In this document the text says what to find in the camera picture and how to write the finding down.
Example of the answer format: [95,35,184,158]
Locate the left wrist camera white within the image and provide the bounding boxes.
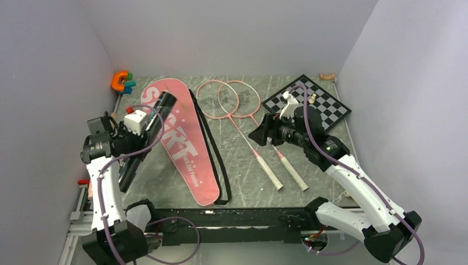
[123,110,148,135]

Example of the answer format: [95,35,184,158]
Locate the blue green toy blocks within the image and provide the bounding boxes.
[118,72,136,94]

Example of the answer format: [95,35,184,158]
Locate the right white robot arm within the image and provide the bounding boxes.
[248,107,422,263]

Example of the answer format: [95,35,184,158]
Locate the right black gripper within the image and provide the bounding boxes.
[248,111,309,148]

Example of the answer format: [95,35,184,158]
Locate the pink badminton racket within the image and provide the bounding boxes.
[195,80,283,191]
[217,80,309,192]

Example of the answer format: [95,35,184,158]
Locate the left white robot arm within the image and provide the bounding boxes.
[80,115,159,264]

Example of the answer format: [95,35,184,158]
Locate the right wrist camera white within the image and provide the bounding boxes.
[279,91,299,119]

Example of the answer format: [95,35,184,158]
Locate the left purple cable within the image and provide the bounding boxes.
[97,105,201,265]

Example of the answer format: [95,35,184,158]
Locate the wooden arch block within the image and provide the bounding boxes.
[319,73,336,81]

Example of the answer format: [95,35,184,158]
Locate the pink racket bag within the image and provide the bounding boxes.
[140,78,232,206]

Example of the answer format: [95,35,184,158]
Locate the red clamp knob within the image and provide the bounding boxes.
[77,179,90,186]

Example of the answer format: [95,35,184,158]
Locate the left pink badminton racket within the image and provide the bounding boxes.
[195,80,283,191]

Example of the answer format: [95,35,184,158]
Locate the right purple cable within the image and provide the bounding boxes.
[289,84,426,265]

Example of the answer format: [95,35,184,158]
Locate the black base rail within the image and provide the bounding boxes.
[144,207,326,246]

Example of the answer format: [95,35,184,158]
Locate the black white chessboard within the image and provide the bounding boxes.
[262,75,352,132]

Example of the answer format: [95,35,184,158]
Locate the purple cable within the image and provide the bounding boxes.
[97,105,201,265]
[289,84,426,265]

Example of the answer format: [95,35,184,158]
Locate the orange C toy block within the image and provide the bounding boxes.
[110,70,129,92]

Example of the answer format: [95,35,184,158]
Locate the black shuttlecock tube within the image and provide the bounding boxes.
[118,91,177,193]

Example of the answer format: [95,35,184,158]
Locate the right pink badminton racket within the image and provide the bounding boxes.
[217,80,309,192]

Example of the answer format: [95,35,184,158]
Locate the white chess piece upper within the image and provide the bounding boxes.
[309,93,317,104]

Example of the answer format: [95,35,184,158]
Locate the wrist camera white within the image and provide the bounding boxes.
[123,110,148,135]
[279,91,299,119]

